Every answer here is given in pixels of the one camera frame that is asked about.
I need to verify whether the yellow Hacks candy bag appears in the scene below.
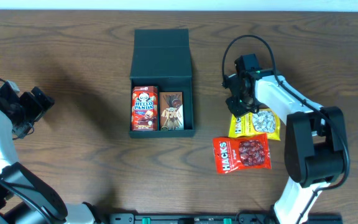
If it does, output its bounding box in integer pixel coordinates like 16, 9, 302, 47
228, 108, 281, 141

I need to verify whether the red Hacks candy bag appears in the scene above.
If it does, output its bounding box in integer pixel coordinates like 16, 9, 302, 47
213, 134, 272, 174

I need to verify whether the brown Pocky snack box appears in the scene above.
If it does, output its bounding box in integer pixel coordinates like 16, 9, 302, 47
160, 92, 184, 131

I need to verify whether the black gift box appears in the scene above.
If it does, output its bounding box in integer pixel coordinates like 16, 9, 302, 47
129, 29, 195, 139

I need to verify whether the red Hello Panda box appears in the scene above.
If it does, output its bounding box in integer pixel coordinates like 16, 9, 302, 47
131, 86, 158, 131

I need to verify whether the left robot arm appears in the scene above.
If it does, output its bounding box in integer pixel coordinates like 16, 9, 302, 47
0, 81, 101, 223

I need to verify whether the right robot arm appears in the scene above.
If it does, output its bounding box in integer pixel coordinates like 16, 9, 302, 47
223, 68, 350, 223

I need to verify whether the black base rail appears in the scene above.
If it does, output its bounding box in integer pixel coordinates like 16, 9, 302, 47
109, 212, 344, 224

